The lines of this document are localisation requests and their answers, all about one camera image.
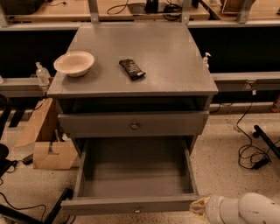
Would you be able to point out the yellowish foam gripper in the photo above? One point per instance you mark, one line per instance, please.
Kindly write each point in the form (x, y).
(213, 206)

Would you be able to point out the grey drawer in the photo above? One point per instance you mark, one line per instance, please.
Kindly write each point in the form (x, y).
(133, 124)
(126, 175)

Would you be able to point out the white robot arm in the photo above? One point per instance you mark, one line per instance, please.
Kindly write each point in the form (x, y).
(250, 208)

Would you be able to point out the grey wooden drawer cabinet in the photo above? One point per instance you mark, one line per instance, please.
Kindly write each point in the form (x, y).
(176, 78)

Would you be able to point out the grey top drawer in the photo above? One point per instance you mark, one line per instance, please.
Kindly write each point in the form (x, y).
(133, 124)

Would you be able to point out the black stand leg right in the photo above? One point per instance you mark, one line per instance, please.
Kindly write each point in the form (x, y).
(260, 133)

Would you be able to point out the orange bottle right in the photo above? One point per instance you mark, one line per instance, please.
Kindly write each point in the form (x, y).
(276, 105)

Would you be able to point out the white pump bottle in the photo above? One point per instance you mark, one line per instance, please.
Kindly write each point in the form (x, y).
(206, 58)

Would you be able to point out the black snack bar wrapper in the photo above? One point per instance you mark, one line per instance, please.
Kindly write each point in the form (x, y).
(132, 69)

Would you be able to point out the brown cardboard box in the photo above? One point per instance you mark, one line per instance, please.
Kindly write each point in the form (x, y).
(42, 133)

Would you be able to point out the beige bowl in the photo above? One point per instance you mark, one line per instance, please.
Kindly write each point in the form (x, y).
(74, 64)

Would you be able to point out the clear bottle left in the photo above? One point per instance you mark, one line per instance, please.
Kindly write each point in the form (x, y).
(42, 74)

